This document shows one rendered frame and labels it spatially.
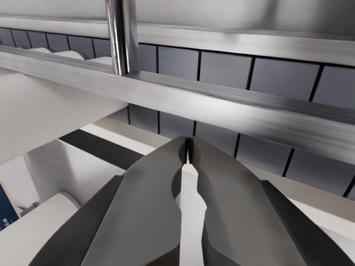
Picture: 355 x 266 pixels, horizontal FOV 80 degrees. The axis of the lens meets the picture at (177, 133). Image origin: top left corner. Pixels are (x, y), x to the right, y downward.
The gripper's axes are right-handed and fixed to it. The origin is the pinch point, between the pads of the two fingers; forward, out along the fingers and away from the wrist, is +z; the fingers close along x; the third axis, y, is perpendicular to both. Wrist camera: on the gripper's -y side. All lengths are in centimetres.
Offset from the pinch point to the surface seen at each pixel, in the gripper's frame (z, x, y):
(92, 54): 11.7, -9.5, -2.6
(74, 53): 11.6, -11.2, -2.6
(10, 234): 9.5, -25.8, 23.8
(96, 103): 4.9, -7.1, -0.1
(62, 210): 14.7, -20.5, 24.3
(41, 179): 22.9, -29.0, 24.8
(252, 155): 3.2, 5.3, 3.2
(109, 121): 8.1, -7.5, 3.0
